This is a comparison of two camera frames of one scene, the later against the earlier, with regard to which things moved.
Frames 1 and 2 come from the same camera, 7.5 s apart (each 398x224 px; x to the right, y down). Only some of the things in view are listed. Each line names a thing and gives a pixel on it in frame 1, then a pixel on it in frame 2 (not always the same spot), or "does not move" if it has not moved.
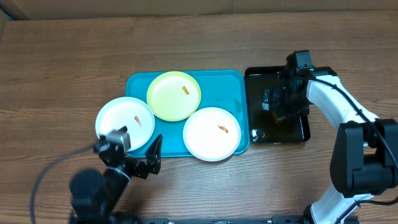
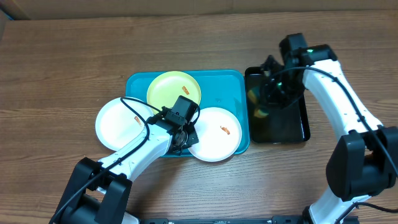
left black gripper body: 137,168 to 191,139
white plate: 211,134 does not move
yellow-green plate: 173,96 does not move
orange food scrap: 224,128 does not move
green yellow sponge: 278,119 to 254,94
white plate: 129,112 does not move
